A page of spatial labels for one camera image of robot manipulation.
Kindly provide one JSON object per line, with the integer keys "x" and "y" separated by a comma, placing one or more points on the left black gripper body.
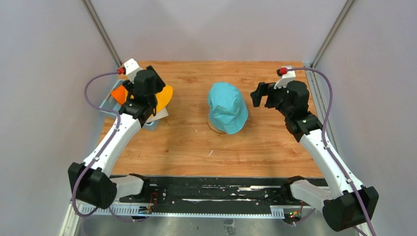
{"x": 159, "y": 84}

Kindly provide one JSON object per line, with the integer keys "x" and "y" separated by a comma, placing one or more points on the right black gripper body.
{"x": 275, "y": 98}

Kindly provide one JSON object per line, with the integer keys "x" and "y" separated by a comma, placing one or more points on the yellow bucket hat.
{"x": 164, "y": 96}

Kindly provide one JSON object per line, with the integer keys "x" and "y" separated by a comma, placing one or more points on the orange bucket hat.
{"x": 119, "y": 93}

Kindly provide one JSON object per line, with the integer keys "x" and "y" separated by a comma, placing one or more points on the teal bucket hat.
{"x": 228, "y": 111}

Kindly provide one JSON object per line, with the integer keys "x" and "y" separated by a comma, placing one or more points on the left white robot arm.
{"x": 90, "y": 180}

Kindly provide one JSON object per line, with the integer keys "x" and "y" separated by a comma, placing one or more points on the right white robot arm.
{"x": 347, "y": 203}

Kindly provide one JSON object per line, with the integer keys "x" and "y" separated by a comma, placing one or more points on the beige hat in basket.
{"x": 159, "y": 115}

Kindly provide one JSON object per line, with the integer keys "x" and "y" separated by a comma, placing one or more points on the light blue plastic basket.
{"x": 109, "y": 103}

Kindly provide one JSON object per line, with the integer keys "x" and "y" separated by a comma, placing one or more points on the wooden hat stand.
{"x": 213, "y": 125}

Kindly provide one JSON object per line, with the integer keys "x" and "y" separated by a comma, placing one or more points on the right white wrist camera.
{"x": 285, "y": 76}

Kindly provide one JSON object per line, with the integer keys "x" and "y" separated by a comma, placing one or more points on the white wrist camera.
{"x": 285, "y": 76}
{"x": 130, "y": 69}

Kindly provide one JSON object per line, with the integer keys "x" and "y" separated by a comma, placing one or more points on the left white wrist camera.
{"x": 130, "y": 69}

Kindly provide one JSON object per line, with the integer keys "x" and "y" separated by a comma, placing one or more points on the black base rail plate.
{"x": 210, "y": 197}

